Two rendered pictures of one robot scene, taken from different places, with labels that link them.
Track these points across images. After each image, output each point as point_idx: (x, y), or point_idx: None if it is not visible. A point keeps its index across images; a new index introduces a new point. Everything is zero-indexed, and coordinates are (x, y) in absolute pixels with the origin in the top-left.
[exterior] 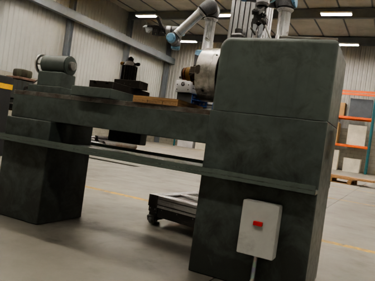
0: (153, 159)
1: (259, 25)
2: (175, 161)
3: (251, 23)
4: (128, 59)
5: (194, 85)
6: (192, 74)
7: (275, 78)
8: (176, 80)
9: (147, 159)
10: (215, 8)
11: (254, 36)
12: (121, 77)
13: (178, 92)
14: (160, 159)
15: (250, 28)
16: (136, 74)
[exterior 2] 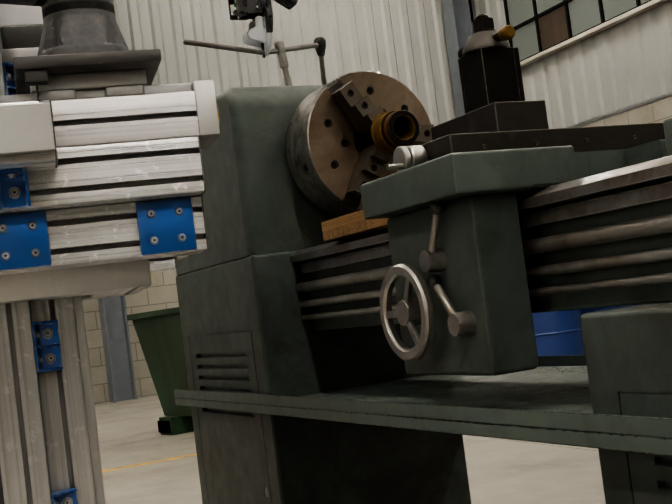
0: (543, 357)
1: (244, 14)
2: (408, 391)
3: (272, 12)
4: (493, 27)
5: (386, 163)
6: (414, 142)
7: None
8: (213, 83)
9: (554, 360)
10: None
11: (286, 55)
12: (523, 97)
13: (203, 137)
14: (443, 390)
15: (318, 45)
16: (463, 86)
